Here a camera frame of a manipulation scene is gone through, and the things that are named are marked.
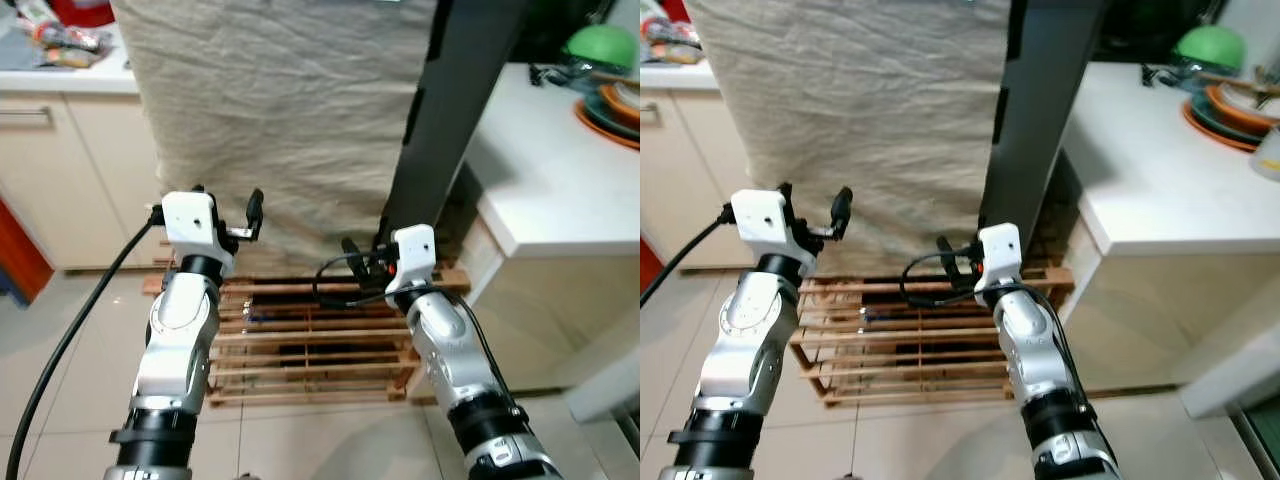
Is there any red orange board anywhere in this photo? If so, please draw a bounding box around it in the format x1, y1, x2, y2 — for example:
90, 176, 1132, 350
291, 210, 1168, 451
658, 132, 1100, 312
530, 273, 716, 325
0, 198, 53, 303
640, 238, 663, 296

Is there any dark grey panel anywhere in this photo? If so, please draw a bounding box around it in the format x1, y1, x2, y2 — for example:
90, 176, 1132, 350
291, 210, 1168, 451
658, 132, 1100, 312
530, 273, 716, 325
978, 0, 1106, 251
378, 0, 531, 256

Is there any white kitchen cabinet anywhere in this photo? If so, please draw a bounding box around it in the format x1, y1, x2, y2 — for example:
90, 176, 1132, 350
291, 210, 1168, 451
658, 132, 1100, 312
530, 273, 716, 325
0, 70, 171, 273
640, 65, 761, 271

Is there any white slanted panel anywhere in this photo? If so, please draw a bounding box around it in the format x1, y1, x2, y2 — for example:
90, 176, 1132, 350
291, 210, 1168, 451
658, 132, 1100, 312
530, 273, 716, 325
563, 345, 641, 426
1180, 322, 1280, 421

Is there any black appliance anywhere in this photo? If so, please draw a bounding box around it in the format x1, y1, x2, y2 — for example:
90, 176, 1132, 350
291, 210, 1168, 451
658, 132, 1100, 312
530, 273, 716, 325
1093, 0, 1233, 63
508, 0, 641, 63

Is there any green bowl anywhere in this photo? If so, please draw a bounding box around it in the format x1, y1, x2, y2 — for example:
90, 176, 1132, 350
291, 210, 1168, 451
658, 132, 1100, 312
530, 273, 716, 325
1174, 24, 1249, 73
563, 24, 641, 77

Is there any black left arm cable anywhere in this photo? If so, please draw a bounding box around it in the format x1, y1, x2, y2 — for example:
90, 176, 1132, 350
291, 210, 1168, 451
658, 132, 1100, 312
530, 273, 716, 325
5, 205, 166, 480
640, 213, 736, 306

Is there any white cup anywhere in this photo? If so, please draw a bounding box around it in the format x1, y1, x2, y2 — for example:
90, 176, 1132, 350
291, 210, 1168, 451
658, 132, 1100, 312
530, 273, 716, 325
1250, 122, 1280, 183

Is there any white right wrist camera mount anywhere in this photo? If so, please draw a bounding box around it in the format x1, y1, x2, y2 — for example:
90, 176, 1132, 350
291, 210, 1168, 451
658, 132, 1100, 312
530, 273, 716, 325
975, 223, 1023, 296
385, 224, 439, 297

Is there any orange bowl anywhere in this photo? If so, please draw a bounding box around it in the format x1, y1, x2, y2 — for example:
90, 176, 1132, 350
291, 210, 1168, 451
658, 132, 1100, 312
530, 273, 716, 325
1205, 84, 1280, 137
600, 82, 641, 129

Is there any orange plate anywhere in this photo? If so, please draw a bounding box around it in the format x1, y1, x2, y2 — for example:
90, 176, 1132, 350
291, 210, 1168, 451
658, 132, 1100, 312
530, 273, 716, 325
573, 98, 641, 153
1182, 100, 1266, 154

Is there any grey counter mat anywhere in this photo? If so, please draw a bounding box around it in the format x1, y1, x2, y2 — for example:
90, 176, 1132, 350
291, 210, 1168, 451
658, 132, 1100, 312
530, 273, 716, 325
0, 28, 61, 73

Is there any wooden wine rack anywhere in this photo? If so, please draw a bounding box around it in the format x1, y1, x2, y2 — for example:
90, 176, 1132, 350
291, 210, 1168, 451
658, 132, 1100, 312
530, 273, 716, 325
790, 265, 1076, 407
143, 262, 471, 407

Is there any white counter unit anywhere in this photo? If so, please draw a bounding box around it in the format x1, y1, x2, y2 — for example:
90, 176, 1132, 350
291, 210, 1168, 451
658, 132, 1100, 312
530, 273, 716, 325
1055, 60, 1280, 393
462, 62, 641, 393

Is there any beige linen cloth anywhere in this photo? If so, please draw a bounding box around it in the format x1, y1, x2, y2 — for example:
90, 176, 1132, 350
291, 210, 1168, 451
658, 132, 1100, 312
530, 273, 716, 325
108, 0, 441, 273
683, 0, 1011, 271

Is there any clear bag of produce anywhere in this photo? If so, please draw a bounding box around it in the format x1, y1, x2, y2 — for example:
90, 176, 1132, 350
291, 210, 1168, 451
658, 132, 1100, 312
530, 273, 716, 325
643, 18, 703, 67
28, 15, 113, 69

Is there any teal plate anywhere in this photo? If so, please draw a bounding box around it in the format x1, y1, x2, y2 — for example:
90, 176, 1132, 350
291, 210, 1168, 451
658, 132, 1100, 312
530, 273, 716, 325
580, 78, 641, 143
1188, 85, 1271, 146

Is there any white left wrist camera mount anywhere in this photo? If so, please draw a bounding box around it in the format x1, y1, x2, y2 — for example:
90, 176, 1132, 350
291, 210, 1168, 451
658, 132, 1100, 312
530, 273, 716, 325
160, 190, 241, 279
730, 189, 816, 276

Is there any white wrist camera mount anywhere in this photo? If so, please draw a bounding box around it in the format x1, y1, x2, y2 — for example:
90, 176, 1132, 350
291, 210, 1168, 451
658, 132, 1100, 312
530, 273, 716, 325
975, 223, 1023, 296
160, 190, 241, 279
730, 189, 816, 276
385, 224, 439, 297

